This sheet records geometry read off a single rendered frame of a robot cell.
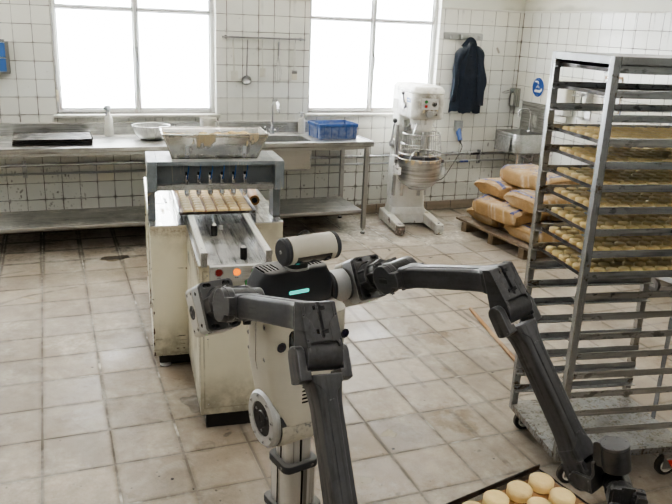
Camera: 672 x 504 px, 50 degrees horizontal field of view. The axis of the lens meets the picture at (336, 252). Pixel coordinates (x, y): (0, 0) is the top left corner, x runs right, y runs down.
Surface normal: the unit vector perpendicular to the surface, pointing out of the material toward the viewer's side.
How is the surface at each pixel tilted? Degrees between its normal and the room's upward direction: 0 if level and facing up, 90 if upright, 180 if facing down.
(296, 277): 90
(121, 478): 0
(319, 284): 90
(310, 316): 52
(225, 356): 90
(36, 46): 90
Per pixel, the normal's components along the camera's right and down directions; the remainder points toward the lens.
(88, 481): 0.04, -0.95
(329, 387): 0.48, -0.30
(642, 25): -0.93, 0.07
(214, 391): 0.27, 0.29
